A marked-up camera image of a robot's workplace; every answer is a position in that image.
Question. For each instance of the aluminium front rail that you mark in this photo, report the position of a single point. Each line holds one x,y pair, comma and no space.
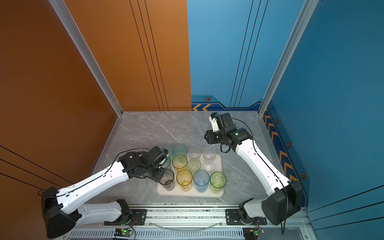
194,222

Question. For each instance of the right circuit board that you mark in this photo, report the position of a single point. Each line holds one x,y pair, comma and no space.
252,233

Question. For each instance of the clear textured cup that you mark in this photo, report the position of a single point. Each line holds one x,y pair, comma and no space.
194,153

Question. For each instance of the cream rectangular tray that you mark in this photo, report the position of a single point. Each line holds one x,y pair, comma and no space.
177,191

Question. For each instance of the light blue cup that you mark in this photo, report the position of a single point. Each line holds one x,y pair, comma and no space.
167,163
201,179

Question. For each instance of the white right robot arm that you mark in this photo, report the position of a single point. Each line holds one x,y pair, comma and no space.
285,197

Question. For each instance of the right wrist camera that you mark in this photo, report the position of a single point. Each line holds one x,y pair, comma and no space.
213,120

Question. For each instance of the left green circuit board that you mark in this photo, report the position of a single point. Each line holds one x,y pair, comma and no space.
123,234

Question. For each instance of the right aluminium corner post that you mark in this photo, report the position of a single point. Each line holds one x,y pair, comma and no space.
300,25

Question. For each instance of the teal textured cup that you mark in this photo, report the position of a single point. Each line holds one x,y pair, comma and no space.
170,150
181,150

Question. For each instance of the clear faceted cup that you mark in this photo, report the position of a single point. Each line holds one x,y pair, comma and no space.
209,153

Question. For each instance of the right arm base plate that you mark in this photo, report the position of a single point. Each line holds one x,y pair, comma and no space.
237,217

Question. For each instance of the light green cup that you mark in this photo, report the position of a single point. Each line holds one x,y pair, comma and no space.
194,165

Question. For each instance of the yellow tinted cup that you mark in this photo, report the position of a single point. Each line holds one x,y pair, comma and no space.
180,162

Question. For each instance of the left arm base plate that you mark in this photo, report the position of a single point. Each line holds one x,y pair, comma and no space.
136,217

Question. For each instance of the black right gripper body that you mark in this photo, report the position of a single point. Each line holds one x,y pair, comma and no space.
216,137

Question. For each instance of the aluminium corner post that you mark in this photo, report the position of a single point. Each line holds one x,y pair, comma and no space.
75,34
300,25

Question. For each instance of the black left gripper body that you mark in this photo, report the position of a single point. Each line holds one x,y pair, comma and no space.
155,172

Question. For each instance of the yellow-brown tinted cup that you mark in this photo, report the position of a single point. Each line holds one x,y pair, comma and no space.
185,179

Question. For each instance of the left aluminium corner post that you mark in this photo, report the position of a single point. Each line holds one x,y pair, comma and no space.
75,34

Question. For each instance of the grey smoked cup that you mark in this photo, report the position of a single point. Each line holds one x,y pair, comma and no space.
168,180

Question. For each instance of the teal textured cup front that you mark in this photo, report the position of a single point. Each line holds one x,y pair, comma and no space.
181,150

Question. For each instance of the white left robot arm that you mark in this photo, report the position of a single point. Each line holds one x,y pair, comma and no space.
67,208

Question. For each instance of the green tinted cup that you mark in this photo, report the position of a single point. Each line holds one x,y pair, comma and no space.
218,181

